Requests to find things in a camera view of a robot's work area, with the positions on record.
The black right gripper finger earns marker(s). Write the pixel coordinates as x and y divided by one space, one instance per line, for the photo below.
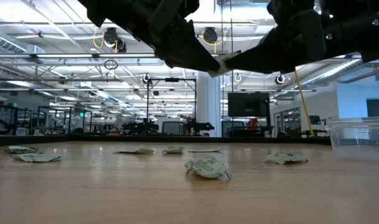
264 56

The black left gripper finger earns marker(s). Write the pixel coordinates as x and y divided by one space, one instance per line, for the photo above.
189 53

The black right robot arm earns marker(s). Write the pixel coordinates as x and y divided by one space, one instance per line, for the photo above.
354 31

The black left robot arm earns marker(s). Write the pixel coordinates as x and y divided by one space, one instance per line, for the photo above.
96 9

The black monitor on stand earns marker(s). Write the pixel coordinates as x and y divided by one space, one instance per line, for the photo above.
248 104

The white building column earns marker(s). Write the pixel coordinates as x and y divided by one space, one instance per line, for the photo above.
208 105

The yellow pole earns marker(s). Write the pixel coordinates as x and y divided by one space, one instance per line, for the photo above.
302 99

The distant black robot station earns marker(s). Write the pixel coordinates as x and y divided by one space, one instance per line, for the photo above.
195 126

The flat white sweetener packet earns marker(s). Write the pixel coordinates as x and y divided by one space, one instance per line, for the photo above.
204 150

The crumpled green white sweetener packet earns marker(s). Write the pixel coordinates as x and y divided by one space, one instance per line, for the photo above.
284 158

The clear plastic bin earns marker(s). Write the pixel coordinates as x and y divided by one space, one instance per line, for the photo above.
360 140

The black gantry frame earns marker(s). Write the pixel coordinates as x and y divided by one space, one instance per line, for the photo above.
172 80

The dark wall screen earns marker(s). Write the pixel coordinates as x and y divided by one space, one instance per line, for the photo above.
377 107

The black aluminium table frame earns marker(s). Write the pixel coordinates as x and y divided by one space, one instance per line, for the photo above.
114 140

